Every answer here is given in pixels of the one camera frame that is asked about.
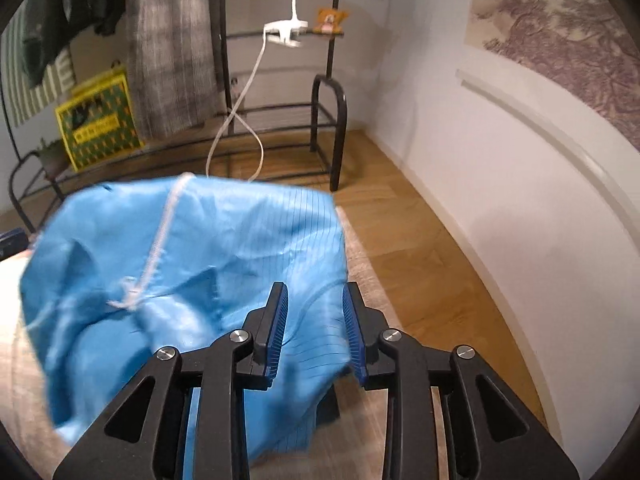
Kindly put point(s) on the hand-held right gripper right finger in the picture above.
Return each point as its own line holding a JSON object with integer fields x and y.
{"x": 352, "y": 335}

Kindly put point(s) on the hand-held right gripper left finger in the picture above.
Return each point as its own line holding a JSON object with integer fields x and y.
{"x": 277, "y": 330}

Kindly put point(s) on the light blue jacket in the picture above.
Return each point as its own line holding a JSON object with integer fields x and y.
{"x": 200, "y": 240}

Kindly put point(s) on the black metal clothes rack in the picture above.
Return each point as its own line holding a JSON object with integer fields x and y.
{"x": 342, "y": 130}

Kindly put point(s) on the beige plaid blanket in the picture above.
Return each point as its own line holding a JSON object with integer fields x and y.
{"x": 365, "y": 270}

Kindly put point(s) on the small potted plant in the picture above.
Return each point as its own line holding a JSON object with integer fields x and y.
{"x": 52, "y": 157}

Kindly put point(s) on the green and yellow patterned box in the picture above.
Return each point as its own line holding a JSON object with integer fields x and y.
{"x": 100, "y": 125}

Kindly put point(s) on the dark green hanging jacket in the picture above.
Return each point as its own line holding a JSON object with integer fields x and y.
{"x": 42, "y": 35}

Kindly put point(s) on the grey plaid hanging coat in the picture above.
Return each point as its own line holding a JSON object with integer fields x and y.
{"x": 170, "y": 50}

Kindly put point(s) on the small brown teddy bear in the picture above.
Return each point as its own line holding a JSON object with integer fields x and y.
{"x": 329, "y": 20}

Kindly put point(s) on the green striped wall hanging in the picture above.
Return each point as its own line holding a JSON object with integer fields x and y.
{"x": 55, "y": 77}

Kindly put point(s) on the tree landscape wall painting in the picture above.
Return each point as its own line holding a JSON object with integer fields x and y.
{"x": 550, "y": 25}

